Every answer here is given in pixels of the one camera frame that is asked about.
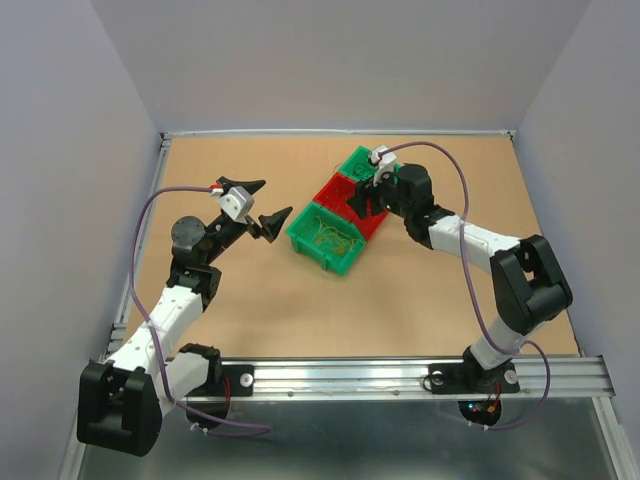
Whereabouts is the black wire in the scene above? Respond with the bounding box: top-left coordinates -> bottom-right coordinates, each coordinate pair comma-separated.
334,159 -> 381,184

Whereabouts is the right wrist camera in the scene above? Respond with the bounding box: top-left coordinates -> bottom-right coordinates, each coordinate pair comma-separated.
368,145 -> 397,186

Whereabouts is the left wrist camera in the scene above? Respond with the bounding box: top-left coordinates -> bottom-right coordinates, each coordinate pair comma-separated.
216,186 -> 254,224

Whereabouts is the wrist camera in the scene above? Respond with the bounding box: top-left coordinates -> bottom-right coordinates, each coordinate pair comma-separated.
368,145 -> 397,186
216,186 -> 254,224

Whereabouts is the yellow wire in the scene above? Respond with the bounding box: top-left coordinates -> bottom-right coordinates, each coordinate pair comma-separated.
302,217 -> 361,256

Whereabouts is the near green plastic bin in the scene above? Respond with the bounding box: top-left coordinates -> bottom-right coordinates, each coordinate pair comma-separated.
286,202 -> 366,276

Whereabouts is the far green plastic bin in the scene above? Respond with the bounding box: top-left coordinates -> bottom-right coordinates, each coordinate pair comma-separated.
334,146 -> 402,182

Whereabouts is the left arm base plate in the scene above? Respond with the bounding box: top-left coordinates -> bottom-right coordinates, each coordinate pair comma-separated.
187,364 -> 255,397

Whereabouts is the green plastic bin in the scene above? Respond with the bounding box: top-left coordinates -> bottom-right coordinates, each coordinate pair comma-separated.
334,146 -> 402,182
286,202 -> 366,276

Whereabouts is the red plastic bin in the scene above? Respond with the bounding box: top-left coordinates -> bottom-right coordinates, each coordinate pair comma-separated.
313,173 -> 388,241

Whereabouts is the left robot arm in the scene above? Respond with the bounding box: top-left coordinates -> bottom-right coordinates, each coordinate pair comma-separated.
76,177 -> 292,457

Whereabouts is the aluminium mounting rail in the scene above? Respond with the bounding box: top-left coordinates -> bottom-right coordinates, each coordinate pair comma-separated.
87,355 -> 615,401

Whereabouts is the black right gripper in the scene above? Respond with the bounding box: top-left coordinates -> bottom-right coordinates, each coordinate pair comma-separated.
344,166 -> 412,219

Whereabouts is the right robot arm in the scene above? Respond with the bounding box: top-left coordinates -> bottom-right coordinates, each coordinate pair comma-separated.
346,164 -> 573,390

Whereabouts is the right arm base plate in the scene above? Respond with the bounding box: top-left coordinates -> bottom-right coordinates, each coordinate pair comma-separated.
422,362 -> 520,395

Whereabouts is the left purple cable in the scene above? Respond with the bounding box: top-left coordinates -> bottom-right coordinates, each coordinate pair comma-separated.
127,184 -> 274,436

